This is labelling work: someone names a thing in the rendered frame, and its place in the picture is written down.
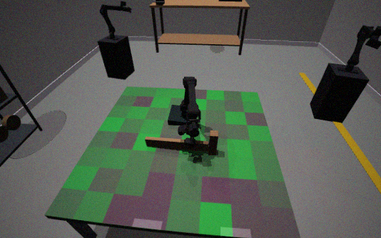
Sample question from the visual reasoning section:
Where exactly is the brown wooden side rail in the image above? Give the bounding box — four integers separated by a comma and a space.
145, 137, 209, 152

